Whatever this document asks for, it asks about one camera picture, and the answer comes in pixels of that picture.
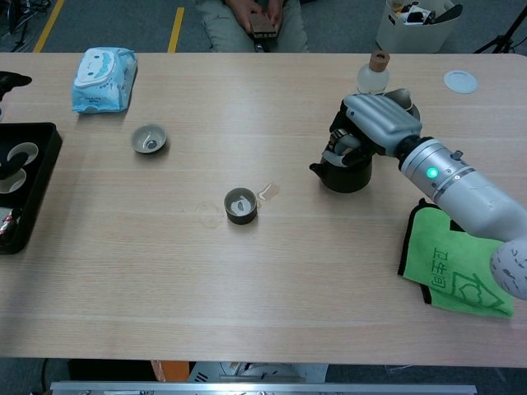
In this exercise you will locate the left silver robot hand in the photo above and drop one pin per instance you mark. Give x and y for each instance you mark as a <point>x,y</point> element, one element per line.
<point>12,80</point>

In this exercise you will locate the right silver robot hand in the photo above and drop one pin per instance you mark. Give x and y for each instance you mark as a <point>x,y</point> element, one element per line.
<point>379,117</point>

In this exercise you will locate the small dark grey teacup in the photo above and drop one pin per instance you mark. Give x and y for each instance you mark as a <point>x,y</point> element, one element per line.
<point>241,207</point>

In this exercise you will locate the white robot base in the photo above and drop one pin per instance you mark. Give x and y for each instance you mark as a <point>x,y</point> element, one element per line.
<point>255,372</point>

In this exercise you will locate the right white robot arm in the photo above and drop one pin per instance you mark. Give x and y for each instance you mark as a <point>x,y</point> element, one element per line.
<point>465,193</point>

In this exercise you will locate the dark pitcher beige inside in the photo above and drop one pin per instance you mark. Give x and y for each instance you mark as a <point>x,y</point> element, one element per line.
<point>401,98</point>

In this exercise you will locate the white bowl black inside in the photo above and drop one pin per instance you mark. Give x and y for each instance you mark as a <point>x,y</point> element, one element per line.
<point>415,112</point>

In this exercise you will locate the glass bottle wooden stopper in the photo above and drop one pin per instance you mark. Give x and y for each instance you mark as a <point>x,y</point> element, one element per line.
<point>372,78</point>

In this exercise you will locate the black plastic tray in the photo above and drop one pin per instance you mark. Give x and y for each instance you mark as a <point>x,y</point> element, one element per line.
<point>45,152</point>

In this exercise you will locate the beige paper cup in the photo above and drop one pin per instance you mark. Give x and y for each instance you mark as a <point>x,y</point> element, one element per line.
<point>16,187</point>
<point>31,158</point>

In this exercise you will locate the white storage bin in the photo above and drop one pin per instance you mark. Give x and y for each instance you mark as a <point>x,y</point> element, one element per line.
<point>411,33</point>

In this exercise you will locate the blue wet wipes pack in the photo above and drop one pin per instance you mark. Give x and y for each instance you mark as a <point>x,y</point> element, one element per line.
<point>103,82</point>

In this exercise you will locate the silver red snack packet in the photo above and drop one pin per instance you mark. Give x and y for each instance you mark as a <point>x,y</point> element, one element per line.
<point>8,224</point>

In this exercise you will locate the brown handheld device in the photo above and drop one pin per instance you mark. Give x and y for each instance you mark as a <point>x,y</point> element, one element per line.
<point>263,26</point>

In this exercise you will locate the black tripod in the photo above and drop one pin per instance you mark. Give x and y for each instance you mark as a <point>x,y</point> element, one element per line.
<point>504,39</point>

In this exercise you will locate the wide grey tea bowl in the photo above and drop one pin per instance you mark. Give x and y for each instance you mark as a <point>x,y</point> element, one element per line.
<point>149,139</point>

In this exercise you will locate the green microfiber cloth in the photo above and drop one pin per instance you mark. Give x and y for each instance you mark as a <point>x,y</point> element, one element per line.
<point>436,263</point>

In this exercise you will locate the seated person grey trousers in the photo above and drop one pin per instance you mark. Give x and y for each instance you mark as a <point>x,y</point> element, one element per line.
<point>222,29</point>

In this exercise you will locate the orange panel under table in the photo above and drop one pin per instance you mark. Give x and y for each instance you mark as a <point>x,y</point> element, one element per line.
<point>158,370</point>

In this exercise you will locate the aluminium profile rail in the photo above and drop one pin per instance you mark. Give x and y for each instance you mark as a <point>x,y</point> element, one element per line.
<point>263,388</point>

